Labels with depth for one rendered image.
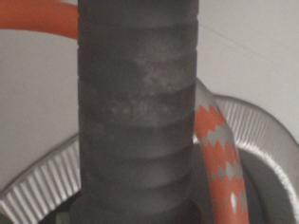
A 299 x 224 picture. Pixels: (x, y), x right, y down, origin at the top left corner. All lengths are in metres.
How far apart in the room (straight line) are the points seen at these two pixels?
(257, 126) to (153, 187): 0.36
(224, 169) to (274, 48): 0.32
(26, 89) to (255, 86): 0.23
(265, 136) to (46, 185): 0.24
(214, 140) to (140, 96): 0.07
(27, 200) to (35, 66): 0.08
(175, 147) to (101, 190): 0.02
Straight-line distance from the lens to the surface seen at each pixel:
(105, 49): 0.16
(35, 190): 0.37
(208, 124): 0.23
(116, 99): 0.16
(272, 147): 0.56
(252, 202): 0.68
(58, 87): 0.37
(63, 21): 0.22
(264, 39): 0.52
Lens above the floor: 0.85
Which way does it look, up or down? 29 degrees down
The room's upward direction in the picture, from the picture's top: 135 degrees counter-clockwise
